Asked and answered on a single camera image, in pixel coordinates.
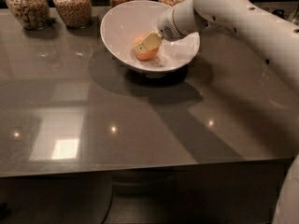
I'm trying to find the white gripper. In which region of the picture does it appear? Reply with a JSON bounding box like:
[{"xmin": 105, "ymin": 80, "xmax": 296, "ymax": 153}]
[{"xmin": 134, "ymin": 0, "xmax": 208, "ymax": 54}]

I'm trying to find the orange fruit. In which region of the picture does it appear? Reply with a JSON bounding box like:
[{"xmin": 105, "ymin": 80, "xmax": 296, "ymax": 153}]
[{"xmin": 134, "ymin": 34, "xmax": 159, "ymax": 61}]

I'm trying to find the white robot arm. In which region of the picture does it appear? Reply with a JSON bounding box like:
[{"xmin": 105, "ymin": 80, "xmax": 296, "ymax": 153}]
[{"xmin": 135, "ymin": 0, "xmax": 299, "ymax": 92}]

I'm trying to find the white tilted bowl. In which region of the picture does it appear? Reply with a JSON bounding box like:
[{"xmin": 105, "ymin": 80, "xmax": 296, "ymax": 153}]
[{"xmin": 100, "ymin": 0, "xmax": 200, "ymax": 77}]

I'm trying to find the glass jar of grains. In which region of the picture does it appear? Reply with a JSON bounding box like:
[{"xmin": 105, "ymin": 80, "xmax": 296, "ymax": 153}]
[{"xmin": 53, "ymin": 0, "xmax": 92, "ymax": 28}]

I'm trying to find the glass jar of nuts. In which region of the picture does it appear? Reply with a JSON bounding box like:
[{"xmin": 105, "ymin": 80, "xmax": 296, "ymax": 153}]
[{"xmin": 6, "ymin": 0, "xmax": 50, "ymax": 30}]

